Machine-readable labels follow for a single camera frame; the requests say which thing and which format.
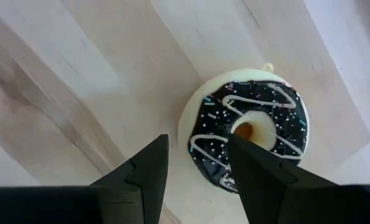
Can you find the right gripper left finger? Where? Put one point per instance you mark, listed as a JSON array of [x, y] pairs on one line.
[[110, 202]]

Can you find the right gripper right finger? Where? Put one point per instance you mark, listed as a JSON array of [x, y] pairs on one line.
[[296, 202]]

